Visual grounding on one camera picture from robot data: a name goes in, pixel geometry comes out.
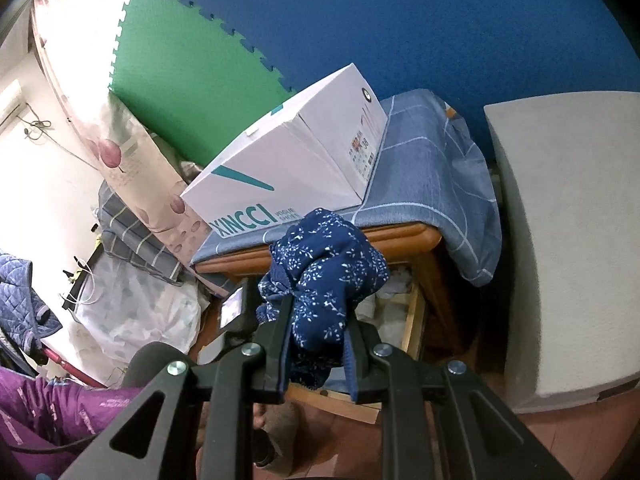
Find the light grey mattress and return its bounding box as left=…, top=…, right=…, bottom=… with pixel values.
left=482, top=91, right=640, bottom=415

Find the brown wooden nightstand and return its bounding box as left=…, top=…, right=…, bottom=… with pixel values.
left=195, top=222, right=488, bottom=376

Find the white air conditioner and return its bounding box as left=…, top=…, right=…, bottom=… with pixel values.
left=0, top=82, right=26, bottom=128

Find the beige floral curtain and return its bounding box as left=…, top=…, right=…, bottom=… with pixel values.
left=45, top=0, right=213, bottom=266

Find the grey striped blanket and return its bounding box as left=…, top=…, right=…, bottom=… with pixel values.
left=97, top=180, right=187, bottom=287

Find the blue floral underwear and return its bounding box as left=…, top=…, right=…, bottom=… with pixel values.
left=256, top=207, right=391, bottom=391

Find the green foam mat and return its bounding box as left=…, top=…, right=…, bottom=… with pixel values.
left=109, top=0, right=297, bottom=168

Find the grey white crumpled cloth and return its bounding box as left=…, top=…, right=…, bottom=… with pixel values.
left=357, top=265, right=417, bottom=322

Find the blue checked cloth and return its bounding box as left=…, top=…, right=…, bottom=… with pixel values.
left=190, top=89, right=503, bottom=288

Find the purple padded garment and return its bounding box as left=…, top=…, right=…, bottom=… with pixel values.
left=0, top=366, right=147, bottom=480

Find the thin wall cable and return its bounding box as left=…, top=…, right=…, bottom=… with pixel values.
left=15, top=102, right=101, bottom=171

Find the blue foam mat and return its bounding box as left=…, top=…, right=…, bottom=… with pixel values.
left=135, top=0, right=640, bottom=171

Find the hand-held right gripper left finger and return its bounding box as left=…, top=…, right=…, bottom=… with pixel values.
left=60, top=295, right=297, bottom=480

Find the light wooden drawer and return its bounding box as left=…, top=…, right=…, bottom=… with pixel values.
left=192, top=267, right=430, bottom=426

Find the fuzzy brown slipper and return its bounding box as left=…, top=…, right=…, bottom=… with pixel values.
left=251, top=400, right=302, bottom=472

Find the white cardboard box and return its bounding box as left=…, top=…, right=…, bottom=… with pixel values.
left=180, top=62, right=388, bottom=242

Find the clear plastic bedding bag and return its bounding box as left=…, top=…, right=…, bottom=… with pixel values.
left=70, top=255, right=212, bottom=387

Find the black cable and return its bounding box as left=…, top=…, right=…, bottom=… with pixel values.
left=0, top=430, right=101, bottom=462

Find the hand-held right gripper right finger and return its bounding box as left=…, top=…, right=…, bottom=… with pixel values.
left=342, top=310, right=573, bottom=480

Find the blue quilted garment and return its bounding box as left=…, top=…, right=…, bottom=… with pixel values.
left=0, top=252, right=64, bottom=362

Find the red metal tube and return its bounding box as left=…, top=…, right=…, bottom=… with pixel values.
left=40, top=347, right=108, bottom=389

